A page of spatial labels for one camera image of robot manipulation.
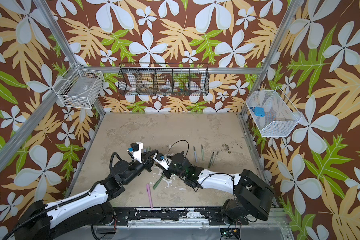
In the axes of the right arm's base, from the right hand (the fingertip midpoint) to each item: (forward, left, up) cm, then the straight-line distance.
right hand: (157, 162), depth 78 cm
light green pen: (+14, -28, -14) cm, 34 cm away
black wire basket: (+51, -2, +18) cm, 54 cm away
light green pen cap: (+5, +4, +7) cm, 9 cm away
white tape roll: (+49, -3, +14) cm, 51 cm away
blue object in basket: (+26, -59, +12) cm, 66 cm away
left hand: (+3, 0, +9) cm, 10 cm away
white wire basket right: (+24, -65, +12) cm, 71 cm away
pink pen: (-13, +5, -14) cm, 19 cm away
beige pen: (+10, -36, -14) cm, 40 cm away
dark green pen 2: (-7, +2, -14) cm, 15 cm away
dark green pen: (+8, -32, -14) cm, 36 cm away
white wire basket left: (+38, +46, +21) cm, 63 cm away
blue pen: (+13, -23, -14) cm, 30 cm away
